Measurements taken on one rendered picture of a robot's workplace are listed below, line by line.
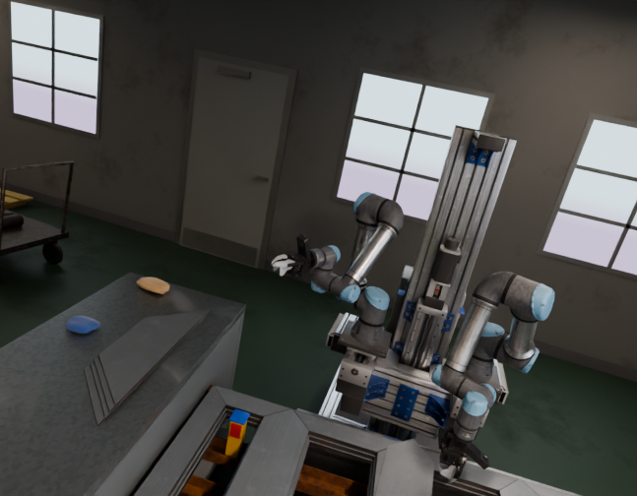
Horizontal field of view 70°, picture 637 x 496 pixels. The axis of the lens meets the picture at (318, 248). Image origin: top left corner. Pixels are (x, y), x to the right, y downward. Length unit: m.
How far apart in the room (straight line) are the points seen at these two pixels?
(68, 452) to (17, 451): 0.12
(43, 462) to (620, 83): 4.63
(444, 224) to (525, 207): 2.70
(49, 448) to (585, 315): 4.62
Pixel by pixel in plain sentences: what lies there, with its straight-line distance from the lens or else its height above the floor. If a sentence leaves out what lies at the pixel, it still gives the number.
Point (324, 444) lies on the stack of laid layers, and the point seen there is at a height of 0.83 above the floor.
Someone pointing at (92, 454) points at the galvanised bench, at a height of 1.05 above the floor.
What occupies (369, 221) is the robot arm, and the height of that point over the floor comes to 1.57.
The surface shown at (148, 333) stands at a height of 1.07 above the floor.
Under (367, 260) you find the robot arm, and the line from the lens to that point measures 1.84.
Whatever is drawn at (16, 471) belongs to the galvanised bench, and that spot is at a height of 1.05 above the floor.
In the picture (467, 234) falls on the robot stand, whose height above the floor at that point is 1.60.
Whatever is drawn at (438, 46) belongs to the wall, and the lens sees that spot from 4.64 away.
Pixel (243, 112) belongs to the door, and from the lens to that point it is 5.00.
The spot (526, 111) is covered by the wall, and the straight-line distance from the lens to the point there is 4.65.
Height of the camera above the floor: 2.08
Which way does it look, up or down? 19 degrees down
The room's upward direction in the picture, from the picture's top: 12 degrees clockwise
